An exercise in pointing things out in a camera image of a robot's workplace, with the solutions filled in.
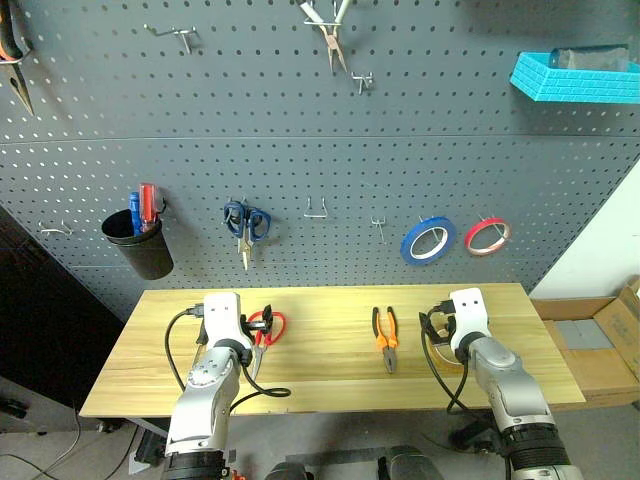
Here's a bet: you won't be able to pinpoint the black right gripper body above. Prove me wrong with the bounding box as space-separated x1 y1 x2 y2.
424 298 457 333

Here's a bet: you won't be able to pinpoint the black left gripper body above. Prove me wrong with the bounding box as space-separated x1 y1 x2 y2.
240 311 266 337

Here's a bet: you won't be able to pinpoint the clear tape roll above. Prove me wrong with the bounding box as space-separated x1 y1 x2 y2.
428 324 471 367

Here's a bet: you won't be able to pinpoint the orange black combination pliers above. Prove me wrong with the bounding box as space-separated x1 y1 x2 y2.
370 305 400 375

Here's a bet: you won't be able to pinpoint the blue tape roll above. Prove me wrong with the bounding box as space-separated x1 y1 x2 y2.
399 215 458 267

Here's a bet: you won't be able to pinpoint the light wooden table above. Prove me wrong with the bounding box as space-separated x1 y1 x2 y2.
79 282 587 418

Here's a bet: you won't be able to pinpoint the red tape roll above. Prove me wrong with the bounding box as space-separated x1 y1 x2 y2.
464 216 513 258

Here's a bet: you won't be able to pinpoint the black pen cup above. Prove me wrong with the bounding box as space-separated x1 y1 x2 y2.
101 208 175 281

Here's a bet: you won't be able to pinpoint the grey foam sheet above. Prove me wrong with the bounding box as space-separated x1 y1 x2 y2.
554 319 615 351

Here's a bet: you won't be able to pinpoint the brown cardboard box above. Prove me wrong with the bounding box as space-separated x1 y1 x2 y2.
530 275 640 407

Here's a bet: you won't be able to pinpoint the black cabinet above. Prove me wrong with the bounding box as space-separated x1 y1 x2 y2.
0 203 126 431

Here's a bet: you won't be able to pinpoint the grey perforated pegboard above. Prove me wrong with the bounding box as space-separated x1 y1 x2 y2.
0 0 640 324

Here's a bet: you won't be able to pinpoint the short metal pegboard hook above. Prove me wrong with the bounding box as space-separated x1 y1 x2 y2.
350 70 376 96

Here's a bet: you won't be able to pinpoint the cyan plastic basket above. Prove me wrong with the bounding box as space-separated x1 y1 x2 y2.
509 50 640 105

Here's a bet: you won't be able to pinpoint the clear plastic box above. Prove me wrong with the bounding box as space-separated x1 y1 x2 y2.
549 44 630 74

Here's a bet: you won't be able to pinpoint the long metal pegboard hook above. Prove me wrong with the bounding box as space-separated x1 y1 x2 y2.
143 23 199 54

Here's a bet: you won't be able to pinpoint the orange black long-nose pliers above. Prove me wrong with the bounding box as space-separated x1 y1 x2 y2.
0 0 36 117

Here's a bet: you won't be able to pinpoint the red handled scissors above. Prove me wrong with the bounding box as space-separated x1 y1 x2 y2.
245 309 289 382

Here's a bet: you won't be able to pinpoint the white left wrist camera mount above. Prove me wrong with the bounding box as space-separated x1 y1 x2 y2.
202 292 250 351

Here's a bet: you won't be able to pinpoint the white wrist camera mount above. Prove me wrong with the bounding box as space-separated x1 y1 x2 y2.
448 287 490 352
202 292 250 351

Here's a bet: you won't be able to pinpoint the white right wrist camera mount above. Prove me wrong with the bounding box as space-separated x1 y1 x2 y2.
448 287 490 352

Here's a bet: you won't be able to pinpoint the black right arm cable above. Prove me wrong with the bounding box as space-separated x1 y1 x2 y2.
417 305 473 415

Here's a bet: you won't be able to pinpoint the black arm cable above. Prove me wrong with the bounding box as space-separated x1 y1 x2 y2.
417 305 473 415
164 303 293 417

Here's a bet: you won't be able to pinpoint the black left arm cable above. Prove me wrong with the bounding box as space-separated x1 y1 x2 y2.
164 303 293 417

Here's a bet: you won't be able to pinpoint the blue handled scissors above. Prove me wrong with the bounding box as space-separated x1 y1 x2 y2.
223 200 272 272

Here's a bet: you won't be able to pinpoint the blue handled screwdriver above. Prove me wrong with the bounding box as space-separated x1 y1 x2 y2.
128 191 143 237

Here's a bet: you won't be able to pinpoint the white handled needle-nose pliers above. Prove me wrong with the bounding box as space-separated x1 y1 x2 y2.
297 0 354 74

